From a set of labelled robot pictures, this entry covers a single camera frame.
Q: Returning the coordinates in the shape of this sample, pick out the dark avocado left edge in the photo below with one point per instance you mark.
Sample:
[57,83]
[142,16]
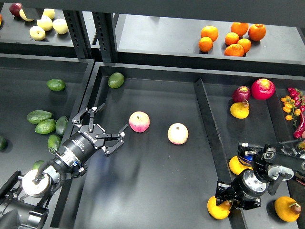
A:
[3,143]

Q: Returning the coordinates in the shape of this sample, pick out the cherry tomato vine bunch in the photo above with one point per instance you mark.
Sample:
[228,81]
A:
[293,104]

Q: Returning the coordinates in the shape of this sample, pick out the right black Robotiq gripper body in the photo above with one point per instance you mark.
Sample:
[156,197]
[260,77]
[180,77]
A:
[248,188]

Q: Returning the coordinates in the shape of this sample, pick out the pink red apple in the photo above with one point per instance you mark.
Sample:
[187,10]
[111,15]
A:
[139,121]

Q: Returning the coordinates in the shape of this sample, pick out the long green avocado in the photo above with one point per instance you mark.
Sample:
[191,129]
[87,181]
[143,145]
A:
[37,116]

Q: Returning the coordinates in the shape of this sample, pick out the green avocado lower cluster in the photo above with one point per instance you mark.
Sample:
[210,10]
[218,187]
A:
[54,142]

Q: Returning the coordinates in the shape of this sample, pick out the pale yellow pear front left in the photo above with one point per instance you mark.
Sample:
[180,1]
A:
[37,33]

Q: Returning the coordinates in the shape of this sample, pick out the pale yellow pear middle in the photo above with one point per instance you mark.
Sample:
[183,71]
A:
[45,22]

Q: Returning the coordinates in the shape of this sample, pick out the black tray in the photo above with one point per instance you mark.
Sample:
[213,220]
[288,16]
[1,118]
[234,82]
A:
[23,89]
[264,125]
[148,182]

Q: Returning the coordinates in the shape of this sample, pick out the pale yellow pear behind tag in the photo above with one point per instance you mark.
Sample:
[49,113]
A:
[23,16]

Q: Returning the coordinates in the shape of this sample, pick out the orange front bottom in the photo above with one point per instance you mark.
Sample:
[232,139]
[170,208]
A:
[234,50]

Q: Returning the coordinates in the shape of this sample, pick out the orange top left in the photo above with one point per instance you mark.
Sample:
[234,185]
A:
[210,31]

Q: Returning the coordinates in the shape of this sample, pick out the black right tray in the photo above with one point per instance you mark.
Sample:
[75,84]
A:
[264,125]

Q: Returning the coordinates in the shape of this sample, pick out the red chili pepper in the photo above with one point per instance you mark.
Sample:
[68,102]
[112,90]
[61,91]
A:
[301,128]

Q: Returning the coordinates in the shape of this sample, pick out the black shelf upright left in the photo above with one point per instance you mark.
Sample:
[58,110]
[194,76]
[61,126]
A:
[74,28]

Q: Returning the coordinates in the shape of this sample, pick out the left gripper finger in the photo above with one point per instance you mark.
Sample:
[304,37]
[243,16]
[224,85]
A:
[108,142]
[88,115]

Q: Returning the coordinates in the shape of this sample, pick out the pale yellow pear back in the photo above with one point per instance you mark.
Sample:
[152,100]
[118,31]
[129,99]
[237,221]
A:
[49,13]

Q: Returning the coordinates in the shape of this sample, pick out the pale yellow pink apple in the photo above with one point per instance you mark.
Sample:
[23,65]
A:
[178,133]

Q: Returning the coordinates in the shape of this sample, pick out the black shelf upright right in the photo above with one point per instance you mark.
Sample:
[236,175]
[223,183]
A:
[105,32]

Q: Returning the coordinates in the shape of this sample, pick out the black centre tray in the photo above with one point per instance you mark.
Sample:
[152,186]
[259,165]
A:
[148,182]

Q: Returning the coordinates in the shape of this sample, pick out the orange lower left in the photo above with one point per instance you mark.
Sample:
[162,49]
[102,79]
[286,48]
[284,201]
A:
[205,44]

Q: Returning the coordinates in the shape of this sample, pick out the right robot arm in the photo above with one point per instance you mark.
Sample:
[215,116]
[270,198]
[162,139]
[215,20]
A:
[266,167]

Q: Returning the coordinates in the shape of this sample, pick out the light green avocado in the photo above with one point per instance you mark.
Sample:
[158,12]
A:
[45,127]

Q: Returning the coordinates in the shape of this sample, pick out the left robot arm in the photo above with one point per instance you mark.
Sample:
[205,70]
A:
[24,199]

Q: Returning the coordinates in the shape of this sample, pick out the large red apple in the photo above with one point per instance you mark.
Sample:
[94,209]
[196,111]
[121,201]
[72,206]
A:
[262,89]

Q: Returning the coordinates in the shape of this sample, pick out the pale yellow pear right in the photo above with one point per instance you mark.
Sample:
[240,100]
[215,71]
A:
[60,26]

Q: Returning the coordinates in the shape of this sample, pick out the dark green avocado upright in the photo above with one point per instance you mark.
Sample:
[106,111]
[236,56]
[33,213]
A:
[61,125]

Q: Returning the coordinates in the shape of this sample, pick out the black shelf upright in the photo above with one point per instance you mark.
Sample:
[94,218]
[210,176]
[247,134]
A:
[74,28]
[105,32]

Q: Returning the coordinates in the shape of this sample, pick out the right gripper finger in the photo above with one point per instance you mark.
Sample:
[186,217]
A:
[224,192]
[248,205]

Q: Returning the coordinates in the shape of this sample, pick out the orange right lower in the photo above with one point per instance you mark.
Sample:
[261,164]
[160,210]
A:
[246,44]

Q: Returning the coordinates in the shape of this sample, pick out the green avocado centre tray corner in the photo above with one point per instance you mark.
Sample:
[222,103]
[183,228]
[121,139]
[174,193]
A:
[116,80]

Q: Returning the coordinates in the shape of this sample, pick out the green avocado top left tray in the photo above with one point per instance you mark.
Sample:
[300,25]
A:
[56,84]

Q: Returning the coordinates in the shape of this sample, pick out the dark red apple on shelf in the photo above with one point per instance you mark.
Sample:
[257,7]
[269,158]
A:
[15,8]

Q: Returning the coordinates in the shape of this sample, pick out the black left tray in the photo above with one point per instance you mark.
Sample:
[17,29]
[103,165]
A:
[23,89]

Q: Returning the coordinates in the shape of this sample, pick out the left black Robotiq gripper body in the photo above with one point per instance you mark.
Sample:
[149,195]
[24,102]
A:
[83,144]

